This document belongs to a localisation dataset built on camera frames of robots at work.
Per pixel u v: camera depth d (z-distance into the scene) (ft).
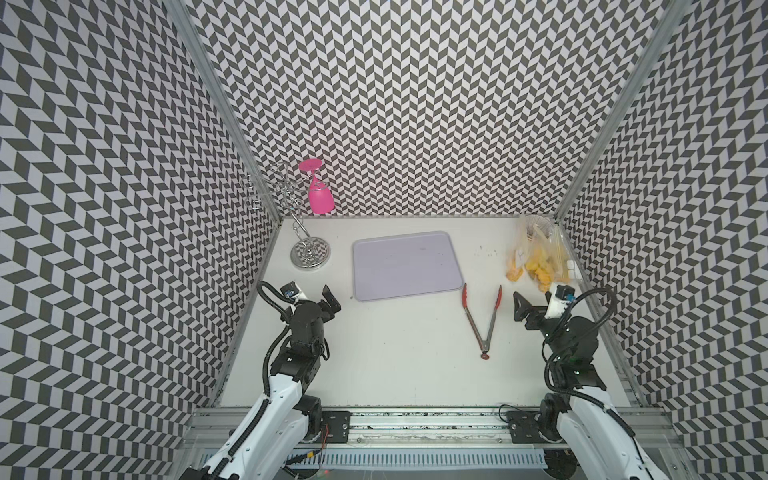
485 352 2.77
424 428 2.45
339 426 2.37
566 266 2.93
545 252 3.17
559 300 2.28
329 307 2.46
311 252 3.47
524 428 2.41
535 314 2.32
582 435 1.87
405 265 3.36
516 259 3.05
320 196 3.20
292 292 2.22
